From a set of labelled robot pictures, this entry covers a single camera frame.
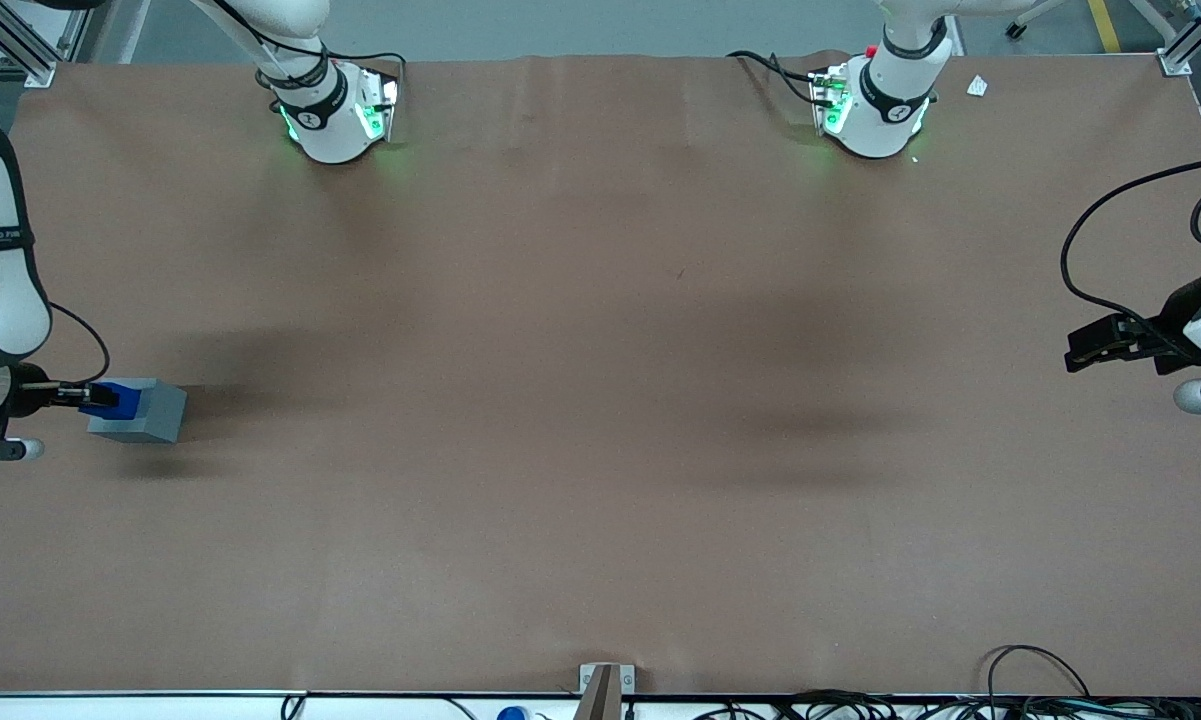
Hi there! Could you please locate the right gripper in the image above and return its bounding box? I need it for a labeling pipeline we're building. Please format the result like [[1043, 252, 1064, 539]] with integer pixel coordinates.
[[0, 362, 119, 426]]

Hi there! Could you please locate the blue plastic part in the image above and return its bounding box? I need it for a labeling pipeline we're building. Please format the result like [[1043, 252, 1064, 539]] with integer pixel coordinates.
[[88, 379, 143, 422]]

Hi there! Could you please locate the gray square base block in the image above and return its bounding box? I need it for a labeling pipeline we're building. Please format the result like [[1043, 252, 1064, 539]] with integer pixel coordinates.
[[87, 378, 188, 444]]

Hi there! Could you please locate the white leg with black caster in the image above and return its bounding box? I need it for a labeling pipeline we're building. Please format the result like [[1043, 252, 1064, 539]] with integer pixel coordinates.
[[1005, 0, 1073, 41]]

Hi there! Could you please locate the brown table cover sheet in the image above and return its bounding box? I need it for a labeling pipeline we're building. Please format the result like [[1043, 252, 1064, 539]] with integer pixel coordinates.
[[0, 50, 1201, 699]]

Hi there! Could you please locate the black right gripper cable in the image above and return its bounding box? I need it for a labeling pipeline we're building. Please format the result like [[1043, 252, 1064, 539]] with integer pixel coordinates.
[[48, 302, 112, 387]]

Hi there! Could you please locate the long black left gripper cable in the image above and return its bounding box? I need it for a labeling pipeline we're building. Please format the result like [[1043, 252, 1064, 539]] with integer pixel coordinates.
[[1060, 155, 1201, 359]]

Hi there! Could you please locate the aluminium frame post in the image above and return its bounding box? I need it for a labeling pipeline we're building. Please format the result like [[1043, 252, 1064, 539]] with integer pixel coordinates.
[[1158, 0, 1201, 78], [0, 0, 58, 88]]

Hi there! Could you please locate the black arched cable loop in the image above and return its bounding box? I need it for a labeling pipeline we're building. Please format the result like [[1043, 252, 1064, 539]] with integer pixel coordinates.
[[987, 645, 1092, 701]]

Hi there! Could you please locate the black left arm base cable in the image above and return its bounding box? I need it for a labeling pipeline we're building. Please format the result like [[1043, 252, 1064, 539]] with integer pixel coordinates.
[[727, 50, 827, 107]]

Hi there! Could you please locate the black arm base cable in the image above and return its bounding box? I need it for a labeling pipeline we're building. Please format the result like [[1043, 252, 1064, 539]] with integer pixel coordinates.
[[727, 50, 827, 107], [215, 0, 408, 96]]

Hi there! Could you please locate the black cable tangle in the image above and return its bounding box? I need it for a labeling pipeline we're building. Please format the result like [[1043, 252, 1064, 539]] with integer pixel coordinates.
[[695, 688, 1201, 720]]

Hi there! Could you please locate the black right arm base cable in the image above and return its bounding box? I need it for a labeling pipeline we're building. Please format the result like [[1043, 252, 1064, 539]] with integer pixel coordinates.
[[215, 0, 408, 96]]

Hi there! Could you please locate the grey metal bracket plate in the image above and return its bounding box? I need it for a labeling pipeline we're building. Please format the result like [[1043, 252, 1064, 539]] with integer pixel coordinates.
[[579, 663, 637, 697]]

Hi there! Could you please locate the brown camera mount post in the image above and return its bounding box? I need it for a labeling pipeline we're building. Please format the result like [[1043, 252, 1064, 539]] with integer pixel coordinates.
[[580, 665, 623, 720]]

